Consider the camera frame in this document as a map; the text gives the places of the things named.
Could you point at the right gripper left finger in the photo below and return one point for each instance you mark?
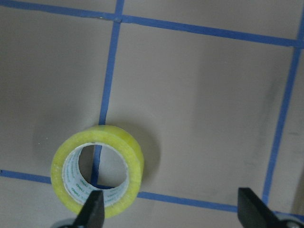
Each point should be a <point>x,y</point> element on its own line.
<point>92,214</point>

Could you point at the yellow clear tape roll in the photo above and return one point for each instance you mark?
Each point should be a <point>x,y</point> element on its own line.
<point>69,184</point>

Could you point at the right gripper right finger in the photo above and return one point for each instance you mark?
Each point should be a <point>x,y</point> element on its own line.
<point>253,213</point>

